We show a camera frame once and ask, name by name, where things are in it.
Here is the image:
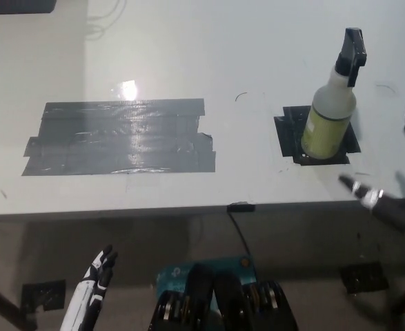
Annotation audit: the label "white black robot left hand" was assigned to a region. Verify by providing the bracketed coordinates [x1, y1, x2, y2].
[59, 244, 119, 331]

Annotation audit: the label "spray bottle with black trigger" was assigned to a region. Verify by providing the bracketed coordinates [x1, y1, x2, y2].
[300, 27, 368, 161]

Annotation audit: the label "black tape marked spot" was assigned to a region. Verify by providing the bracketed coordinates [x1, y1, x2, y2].
[273, 105, 362, 167]

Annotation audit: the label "black robot legs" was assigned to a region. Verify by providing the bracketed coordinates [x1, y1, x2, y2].
[148, 263, 299, 331]

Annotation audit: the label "black floor tape patch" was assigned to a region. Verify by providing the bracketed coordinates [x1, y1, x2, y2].
[21, 279, 67, 313]
[339, 263, 391, 294]

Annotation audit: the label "teal router box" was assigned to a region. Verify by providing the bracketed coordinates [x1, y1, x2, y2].
[155, 254, 258, 306]

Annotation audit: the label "small black tape strip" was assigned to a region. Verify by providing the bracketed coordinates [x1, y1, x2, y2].
[226, 203, 257, 212]

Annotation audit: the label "dark flat box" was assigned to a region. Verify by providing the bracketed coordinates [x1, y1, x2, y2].
[0, 0, 57, 15]

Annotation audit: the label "grey duct tape patch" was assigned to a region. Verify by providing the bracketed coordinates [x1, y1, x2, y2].
[21, 98, 217, 177]

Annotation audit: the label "thin black cable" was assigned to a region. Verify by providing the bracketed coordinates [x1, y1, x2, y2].
[228, 210, 250, 257]

